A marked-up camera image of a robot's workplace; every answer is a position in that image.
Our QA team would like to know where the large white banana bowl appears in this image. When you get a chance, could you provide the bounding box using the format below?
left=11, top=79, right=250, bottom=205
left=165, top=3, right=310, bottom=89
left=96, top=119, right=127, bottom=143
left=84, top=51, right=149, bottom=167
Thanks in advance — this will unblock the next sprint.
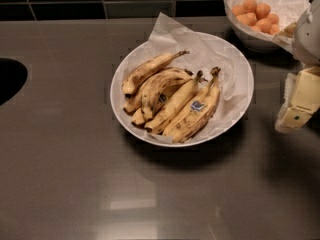
left=109, top=32, right=255, bottom=148

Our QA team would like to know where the long yellow centre banana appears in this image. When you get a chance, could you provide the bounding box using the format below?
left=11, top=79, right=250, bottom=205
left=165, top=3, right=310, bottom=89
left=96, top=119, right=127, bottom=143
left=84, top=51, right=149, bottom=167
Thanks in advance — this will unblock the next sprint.
left=145, top=70, right=203, bottom=134

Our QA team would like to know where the stickered banana pair right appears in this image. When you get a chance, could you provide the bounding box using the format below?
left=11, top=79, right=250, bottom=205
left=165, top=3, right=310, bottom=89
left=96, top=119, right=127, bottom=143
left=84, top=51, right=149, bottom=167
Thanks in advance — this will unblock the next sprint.
left=162, top=67, right=220, bottom=143

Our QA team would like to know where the pile of small oranges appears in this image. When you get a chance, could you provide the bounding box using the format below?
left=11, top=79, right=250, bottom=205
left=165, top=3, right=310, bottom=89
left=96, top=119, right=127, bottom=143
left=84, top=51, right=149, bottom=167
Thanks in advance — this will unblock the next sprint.
left=232, top=0, right=280, bottom=35

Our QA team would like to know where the white bowl with oranges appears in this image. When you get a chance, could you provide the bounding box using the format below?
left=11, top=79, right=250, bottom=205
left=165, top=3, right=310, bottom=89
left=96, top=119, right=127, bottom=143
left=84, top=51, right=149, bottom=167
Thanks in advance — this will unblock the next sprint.
left=223, top=0, right=310, bottom=53

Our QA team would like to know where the small lower left banana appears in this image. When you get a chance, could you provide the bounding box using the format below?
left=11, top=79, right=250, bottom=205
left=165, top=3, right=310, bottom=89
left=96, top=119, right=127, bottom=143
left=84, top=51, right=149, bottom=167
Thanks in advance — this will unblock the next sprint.
left=123, top=91, right=146, bottom=126

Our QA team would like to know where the white paper bowl liner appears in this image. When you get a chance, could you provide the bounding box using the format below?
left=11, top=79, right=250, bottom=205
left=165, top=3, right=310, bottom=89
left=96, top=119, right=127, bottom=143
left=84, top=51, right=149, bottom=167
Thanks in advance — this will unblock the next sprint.
left=110, top=13, right=254, bottom=147

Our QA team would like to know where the white paper under oranges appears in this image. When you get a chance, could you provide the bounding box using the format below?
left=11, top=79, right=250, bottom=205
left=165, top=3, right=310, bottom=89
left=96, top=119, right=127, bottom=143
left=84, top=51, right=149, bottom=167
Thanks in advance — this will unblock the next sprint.
left=223, top=0, right=310, bottom=53

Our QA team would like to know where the dark bruised middle banana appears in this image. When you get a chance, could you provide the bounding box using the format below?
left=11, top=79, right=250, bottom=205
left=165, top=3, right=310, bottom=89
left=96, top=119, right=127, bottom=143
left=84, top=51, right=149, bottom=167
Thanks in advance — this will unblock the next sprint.
left=141, top=68, right=193, bottom=120

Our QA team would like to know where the top spotted banana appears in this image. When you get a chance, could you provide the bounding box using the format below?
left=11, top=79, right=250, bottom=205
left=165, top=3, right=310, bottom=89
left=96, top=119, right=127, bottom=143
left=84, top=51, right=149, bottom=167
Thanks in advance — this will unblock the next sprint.
left=121, top=50, right=189, bottom=96

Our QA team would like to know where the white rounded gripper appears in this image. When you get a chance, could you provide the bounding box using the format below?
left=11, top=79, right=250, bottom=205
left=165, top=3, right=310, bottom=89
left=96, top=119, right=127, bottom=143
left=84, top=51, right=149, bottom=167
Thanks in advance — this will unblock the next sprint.
left=275, top=0, right=320, bottom=133

